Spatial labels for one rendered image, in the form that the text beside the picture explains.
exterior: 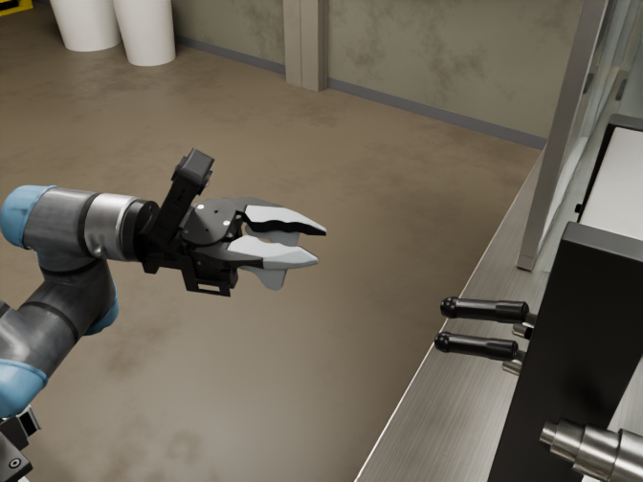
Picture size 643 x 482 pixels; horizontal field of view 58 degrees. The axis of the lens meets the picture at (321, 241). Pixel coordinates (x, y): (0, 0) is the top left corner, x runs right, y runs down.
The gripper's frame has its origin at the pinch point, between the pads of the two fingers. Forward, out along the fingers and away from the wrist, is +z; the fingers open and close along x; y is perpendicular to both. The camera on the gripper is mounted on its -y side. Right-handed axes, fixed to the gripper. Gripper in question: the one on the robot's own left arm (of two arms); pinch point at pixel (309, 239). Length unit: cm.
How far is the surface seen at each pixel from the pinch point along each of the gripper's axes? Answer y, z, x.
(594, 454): -14.5, 21.0, 26.9
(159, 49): 161, -206, -349
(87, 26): 155, -276, -367
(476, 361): 35.8, 22.5, -13.6
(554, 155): 15, 31, -42
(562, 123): 10, 31, -43
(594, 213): -23.0, 19.5, 18.9
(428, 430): 33.9, 15.8, 0.7
